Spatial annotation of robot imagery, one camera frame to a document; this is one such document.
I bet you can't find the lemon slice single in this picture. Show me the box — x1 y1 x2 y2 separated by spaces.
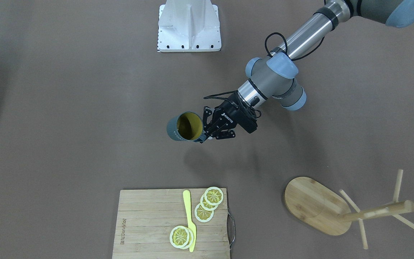
169 225 189 249

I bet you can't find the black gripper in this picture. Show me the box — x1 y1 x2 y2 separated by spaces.
202 95 258 140

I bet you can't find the yellow plastic knife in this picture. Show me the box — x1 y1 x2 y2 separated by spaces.
183 190 197 253

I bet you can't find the lemon slice under single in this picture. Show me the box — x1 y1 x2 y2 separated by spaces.
180 228 194 250

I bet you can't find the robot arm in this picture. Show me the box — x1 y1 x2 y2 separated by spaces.
197 0 414 143

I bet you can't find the wooden cup rack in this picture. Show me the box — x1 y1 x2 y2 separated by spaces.
283 169 414 250

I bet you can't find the white camera pillar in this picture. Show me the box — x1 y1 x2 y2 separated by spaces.
157 0 222 53

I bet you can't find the wooden cutting board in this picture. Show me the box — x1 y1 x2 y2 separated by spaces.
112 188 234 259

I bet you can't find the lemon slice middle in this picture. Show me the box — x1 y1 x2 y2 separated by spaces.
200 195 218 211

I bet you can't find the lemon slice far end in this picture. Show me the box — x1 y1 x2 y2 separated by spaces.
204 186 225 206

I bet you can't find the dark teal mug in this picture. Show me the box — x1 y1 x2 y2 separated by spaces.
166 111 207 142

